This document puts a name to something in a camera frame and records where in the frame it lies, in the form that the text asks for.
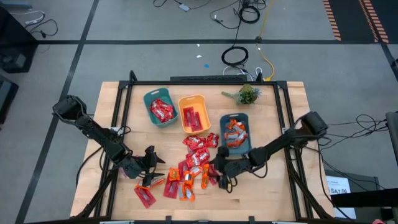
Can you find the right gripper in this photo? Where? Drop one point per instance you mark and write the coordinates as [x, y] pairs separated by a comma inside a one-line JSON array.
[[236, 168]]

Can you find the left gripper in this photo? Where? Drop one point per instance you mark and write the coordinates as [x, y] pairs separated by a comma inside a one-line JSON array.
[[133, 166]]

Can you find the orange Reese's candy pack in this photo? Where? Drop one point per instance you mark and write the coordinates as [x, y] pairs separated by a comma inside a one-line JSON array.
[[158, 182], [190, 194], [205, 170], [196, 171], [242, 128], [230, 135], [243, 137], [174, 174], [205, 183], [232, 124], [188, 178], [141, 186], [234, 144], [182, 192]]

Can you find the red Skittles candy pack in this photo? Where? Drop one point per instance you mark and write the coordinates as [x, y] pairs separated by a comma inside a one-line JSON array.
[[168, 108], [194, 143], [191, 160], [168, 117], [155, 105], [212, 140], [203, 154], [157, 114]]

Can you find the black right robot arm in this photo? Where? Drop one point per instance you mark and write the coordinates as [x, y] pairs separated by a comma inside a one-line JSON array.
[[280, 144]]

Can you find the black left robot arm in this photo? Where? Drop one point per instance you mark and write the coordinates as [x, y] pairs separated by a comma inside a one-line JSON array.
[[93, 133]]

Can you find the red Twizzlers candy pack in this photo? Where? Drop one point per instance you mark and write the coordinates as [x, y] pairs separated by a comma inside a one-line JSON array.
[[170, 189], [187, 115], [145, 198], [183, 166], [213, 174], [198, 123]]

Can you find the grey-blue plastic bin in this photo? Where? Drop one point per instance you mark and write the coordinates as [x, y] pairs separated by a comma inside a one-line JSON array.
[[223, 119]]

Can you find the teal plastic bin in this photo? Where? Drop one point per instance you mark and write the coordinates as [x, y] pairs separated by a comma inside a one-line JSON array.
[[149, 96]]

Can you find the yellow plastic bin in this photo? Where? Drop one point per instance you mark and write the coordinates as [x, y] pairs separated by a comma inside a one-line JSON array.
[[183, 101]]

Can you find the artificial green plant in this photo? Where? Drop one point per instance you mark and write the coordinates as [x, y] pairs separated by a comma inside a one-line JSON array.
[[247, 95]]

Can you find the black bar behind table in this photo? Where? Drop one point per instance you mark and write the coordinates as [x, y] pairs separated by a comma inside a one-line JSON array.
[[208, 78]]

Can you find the white paper sign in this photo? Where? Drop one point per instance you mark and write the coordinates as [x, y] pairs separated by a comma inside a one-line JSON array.
[[339, 183]]

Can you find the black side table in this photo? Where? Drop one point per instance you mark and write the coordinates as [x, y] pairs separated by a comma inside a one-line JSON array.
[[367, 202]]

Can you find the black equipment box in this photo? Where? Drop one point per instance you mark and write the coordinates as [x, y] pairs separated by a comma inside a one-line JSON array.
[[6, 99]]

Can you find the grey power adapter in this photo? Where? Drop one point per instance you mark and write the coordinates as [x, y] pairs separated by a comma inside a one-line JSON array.
[[184, 7]]

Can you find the black desk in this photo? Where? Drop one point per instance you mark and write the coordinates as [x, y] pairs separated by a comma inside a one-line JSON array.
[[15, 37]]

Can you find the black orange-striped floor mat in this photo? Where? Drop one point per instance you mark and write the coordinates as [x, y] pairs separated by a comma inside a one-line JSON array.
[[348, 18]]

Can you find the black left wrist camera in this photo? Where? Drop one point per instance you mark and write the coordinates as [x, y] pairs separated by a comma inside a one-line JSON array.
[[150, 155]]

